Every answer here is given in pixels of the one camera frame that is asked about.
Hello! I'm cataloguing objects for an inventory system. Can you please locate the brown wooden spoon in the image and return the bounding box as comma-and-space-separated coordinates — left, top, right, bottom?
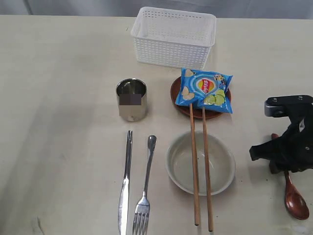
270, 133, 310, 221

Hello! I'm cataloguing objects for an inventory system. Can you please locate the silver metal table knife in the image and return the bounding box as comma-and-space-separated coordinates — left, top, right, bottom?
118, 130, 133, 235

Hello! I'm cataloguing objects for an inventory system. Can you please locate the blue potato chips bag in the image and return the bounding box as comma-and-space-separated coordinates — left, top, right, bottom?
175, 68, 233, 114

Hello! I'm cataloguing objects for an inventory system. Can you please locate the white perforated plastic basket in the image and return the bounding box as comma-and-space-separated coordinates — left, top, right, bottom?
131, 6, 217, 70

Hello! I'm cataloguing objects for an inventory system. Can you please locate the silver metal fork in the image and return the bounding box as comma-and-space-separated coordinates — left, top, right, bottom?
132, 135, 157, 235

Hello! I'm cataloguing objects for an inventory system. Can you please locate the white ceramic bowl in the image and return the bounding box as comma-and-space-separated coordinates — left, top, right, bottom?
165, 131, 236, 196

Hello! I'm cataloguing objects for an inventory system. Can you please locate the stainless steel cup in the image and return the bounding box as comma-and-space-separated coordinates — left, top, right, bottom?
116, 78, 148, 122

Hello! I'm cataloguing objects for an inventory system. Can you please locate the brown round plate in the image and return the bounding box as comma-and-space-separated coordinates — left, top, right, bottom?
170, 77, 223, 120

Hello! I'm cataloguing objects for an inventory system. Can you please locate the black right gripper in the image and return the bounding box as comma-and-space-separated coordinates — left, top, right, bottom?
249, 94, 313, 174

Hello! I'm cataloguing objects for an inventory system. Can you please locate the brown wooden chopstick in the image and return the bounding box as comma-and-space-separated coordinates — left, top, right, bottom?
189, 103, 201, 226
202, 107, 214, 233

